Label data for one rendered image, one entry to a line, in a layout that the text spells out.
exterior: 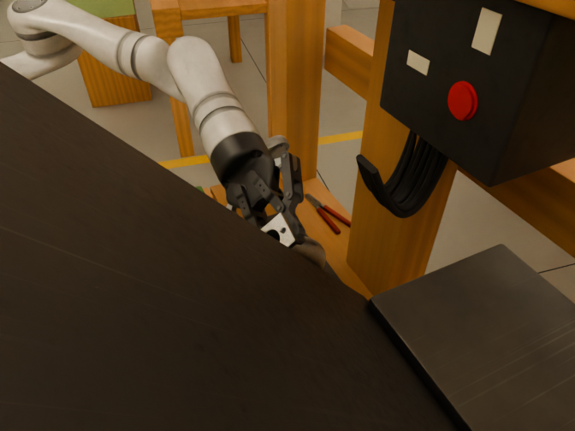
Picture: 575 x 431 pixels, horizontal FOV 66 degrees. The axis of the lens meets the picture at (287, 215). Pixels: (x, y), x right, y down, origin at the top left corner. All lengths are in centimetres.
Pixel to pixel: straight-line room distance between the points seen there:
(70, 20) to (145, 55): 15
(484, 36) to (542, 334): 27
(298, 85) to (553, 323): 73
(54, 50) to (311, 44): 49
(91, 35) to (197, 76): 21
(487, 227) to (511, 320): 209
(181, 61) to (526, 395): 55
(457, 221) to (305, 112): 161
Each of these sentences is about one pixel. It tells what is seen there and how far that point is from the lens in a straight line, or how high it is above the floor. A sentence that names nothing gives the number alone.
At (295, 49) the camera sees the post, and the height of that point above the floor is 124.
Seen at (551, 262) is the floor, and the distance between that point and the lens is 251.
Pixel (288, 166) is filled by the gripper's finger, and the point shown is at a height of 129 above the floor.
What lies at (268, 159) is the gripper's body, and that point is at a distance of 54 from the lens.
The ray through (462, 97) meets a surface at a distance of 42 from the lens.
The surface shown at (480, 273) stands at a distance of 50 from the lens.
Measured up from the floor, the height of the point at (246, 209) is 124.
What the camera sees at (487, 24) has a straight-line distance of 40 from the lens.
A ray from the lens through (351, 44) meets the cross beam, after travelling 92.
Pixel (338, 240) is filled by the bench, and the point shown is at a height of 88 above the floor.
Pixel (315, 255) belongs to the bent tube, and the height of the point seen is 120.
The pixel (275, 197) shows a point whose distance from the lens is 51.
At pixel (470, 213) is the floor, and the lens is 261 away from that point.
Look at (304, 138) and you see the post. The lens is 110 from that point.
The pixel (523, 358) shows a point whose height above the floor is 124.
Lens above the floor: 159
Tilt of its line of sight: 41 degrees down
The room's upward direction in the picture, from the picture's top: straight up
